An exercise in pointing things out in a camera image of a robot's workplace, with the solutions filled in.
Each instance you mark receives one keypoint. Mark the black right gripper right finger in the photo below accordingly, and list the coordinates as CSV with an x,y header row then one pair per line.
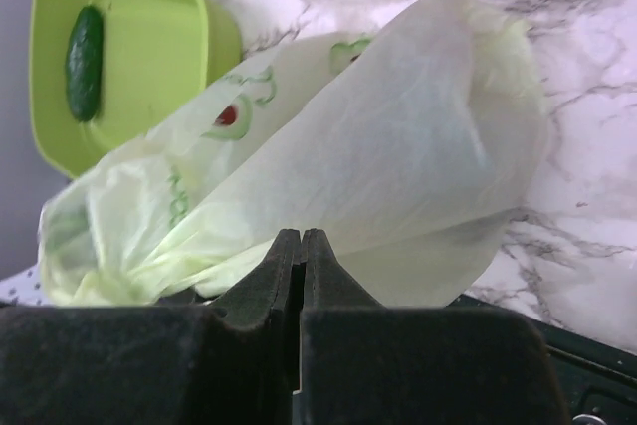
x,y
327,286

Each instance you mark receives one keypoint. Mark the green cucumber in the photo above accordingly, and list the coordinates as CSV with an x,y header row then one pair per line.
x,y
84,64

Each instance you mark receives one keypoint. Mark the lime green plastic tray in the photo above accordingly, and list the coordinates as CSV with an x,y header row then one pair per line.
x,y
157,55

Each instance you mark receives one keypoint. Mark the green avocado print plastic bag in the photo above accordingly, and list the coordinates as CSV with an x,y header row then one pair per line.
x,y
411,149

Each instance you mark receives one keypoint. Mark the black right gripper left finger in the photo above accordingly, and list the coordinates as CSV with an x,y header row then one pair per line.
x,y
262,318

